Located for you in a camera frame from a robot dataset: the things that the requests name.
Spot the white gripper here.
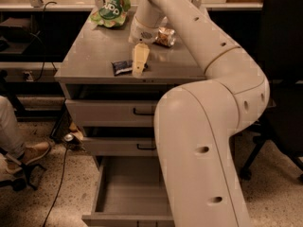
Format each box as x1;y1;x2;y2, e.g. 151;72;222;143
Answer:
129;14;159;78

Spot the blue rxbar blueberry bar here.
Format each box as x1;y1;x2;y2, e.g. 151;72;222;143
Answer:
112;60;133;76

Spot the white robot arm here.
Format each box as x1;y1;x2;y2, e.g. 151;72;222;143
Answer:
130;0;270;227

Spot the grey drawer cabinet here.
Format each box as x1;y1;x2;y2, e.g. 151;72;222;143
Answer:
54;5;206;176

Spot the grey top drawer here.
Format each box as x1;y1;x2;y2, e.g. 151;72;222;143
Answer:
65;99;156;127

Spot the grey middle drawer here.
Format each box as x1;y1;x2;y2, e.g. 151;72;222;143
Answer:
83;137;157;156

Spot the grey open bottom drawer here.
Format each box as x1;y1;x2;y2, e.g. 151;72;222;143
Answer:
82;156;174;227

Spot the crushed gold soda can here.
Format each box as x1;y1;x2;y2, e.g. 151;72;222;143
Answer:
155;27;176;47

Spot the green chip bag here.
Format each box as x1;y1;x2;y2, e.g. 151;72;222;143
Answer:
90;0;131;28

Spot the silver can on floor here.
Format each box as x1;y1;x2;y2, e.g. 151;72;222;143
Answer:
63;133;74;144

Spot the tan shoe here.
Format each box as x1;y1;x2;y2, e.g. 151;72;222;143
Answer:
5;141;52;175

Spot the black office chair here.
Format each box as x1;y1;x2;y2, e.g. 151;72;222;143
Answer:
240;0;303;180

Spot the light trouser leg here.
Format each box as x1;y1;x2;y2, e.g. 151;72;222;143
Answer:
0;96;25;160

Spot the black chair base left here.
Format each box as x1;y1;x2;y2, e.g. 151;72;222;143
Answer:
0;147;47;192

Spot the wall power outlet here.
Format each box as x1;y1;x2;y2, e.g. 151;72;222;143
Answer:
23;71;33;82

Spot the black floor cable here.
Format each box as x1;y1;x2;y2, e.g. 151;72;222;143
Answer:
42;145;70;227

